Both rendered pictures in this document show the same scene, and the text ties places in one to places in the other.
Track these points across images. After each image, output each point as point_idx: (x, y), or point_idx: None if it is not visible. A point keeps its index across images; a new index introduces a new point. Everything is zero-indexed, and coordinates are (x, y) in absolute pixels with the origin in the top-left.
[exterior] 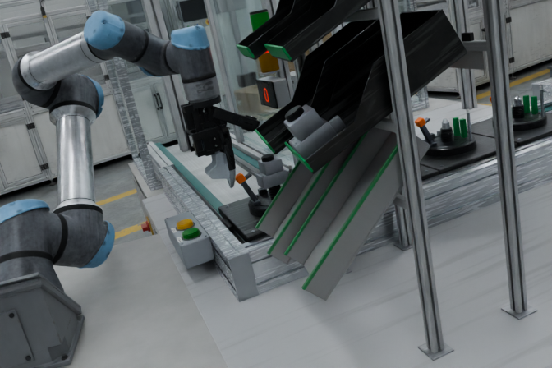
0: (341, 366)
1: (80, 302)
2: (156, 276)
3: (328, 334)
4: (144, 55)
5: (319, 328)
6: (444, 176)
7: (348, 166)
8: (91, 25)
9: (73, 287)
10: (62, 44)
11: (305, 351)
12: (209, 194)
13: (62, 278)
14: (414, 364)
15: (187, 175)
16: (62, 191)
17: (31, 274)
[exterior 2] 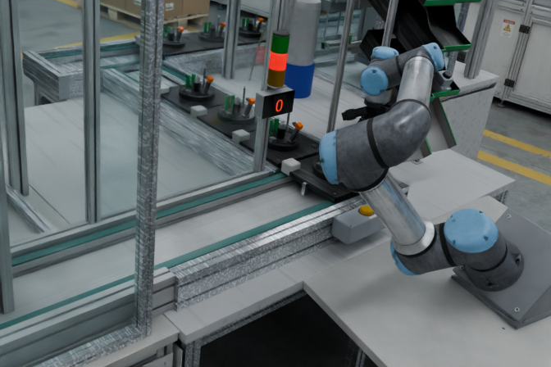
0: (438, 180)
1: (434, 290)
2: (384, 257)
3: (418, 183)
4: None
5: (415, 186)
6: (285, 124)
7: None
8: (440, 54)
9: (416, 306)
10: (429, 78)
11: (433, 188)
12: (283, 219)
13: (404, 323)
14: (426, 165)
15: (210, 248)
16: (421, 219)
17: (512, 210)
